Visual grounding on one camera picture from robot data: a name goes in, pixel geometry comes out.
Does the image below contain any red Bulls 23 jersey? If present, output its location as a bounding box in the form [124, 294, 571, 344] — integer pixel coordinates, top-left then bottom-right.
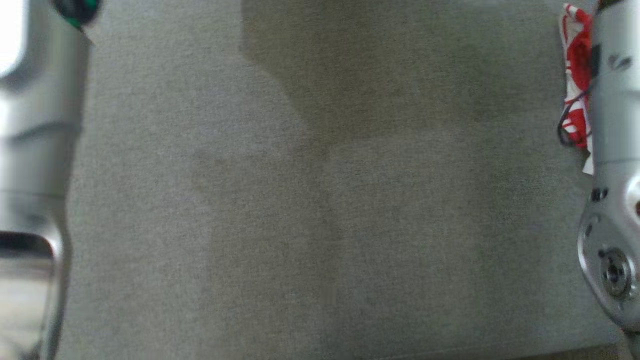
[558, 3, 597, 176]

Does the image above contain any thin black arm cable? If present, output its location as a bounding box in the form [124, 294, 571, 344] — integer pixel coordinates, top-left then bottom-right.
[556, 75, 597, 149]

